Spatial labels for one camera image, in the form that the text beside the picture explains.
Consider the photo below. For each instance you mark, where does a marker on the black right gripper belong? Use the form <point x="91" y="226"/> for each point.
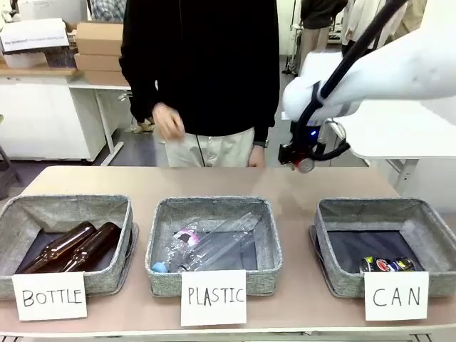
<point x="307" y="137"/>

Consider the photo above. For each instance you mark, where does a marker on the red drink can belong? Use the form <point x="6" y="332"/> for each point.
<point x="304" y="165"/>

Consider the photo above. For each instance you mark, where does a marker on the small plastic bottle blue cap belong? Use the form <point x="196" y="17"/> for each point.
<point x="178" y="249"/>

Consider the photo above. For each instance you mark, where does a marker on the brown glass bottle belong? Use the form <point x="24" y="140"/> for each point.
<point x="57" y="247"/>
<point x="92" y="246"/>

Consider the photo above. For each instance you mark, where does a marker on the person left forearm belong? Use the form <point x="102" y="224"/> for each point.
<point x="265" y="117"/>

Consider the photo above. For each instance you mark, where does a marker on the person right forearm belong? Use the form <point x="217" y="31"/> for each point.
<point x="140" y="89"/>

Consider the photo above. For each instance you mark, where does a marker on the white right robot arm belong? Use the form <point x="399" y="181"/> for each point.
<point x="392" y="71"/>

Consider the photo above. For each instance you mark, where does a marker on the grey fabric basket can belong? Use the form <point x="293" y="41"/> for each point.
<point x="374" y="217"/>

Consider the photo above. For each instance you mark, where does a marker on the grey fabric basket plastic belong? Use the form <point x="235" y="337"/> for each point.
<point x="263" y="242"/>

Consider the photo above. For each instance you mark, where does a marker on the black pepsi drink can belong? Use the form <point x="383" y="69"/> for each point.
<point x="377" y="265"/>

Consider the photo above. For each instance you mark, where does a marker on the dark blue yellow can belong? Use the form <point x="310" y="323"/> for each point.
<point x="404" y="264"/>

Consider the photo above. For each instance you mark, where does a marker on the paper sign CAN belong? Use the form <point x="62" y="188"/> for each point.
<point x="396" y="295"/>

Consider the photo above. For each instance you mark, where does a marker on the grey fabric basket bottle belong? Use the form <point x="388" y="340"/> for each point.
<point x="71" y="210"/>

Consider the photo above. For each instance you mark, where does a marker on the person left hand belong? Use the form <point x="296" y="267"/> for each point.
<point x="257" y="156"/>

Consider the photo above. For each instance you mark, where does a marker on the person right hand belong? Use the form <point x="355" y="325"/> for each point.
<point x="168" y="123"/>

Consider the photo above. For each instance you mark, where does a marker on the large clear plastic bottle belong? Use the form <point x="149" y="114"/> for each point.
<point x="221" y="242"/>

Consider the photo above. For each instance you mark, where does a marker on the person in black sweater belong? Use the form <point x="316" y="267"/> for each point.
<point x="206" y="64"/>

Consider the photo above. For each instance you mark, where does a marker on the person in dark jacket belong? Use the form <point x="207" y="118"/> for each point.
<point x="318" y="21"/>

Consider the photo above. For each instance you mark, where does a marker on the person in white shirt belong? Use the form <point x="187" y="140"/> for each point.
<point x="363" y="18"/>

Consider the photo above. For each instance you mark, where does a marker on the paper sign PLASTIC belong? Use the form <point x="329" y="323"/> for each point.
<point x="213" y="297"/>

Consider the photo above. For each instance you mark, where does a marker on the person in beige jacket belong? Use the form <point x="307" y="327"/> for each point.
<point x="409" y="18"/>

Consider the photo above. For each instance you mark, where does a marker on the white desk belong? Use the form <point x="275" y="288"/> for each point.
<point x="103" y="107"/>

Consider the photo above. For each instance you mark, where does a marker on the flat cardboard box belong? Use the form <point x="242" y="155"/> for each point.
<point x="107" y="77"/>
<point x="99" y="62"/>

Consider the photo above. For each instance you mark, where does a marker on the large open cardboard box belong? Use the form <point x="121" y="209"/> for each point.
<point x="101" y="37"/>

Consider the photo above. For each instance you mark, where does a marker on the person in plaid shirt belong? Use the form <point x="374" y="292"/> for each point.
<point x="107" y="9"/>

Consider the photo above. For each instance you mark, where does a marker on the dark plastic crate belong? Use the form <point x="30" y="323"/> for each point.
<point x="60" y="58"/>

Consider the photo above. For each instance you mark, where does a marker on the wooden shelf board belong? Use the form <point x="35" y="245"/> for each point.
<point x="35" y="72"/>

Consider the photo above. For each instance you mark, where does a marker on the paper sign BOTTLE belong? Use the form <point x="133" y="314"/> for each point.
<point x="50" y="295"/>

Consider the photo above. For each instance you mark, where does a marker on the white printed box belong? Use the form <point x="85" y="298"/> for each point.
<point x="33" y="35"/>

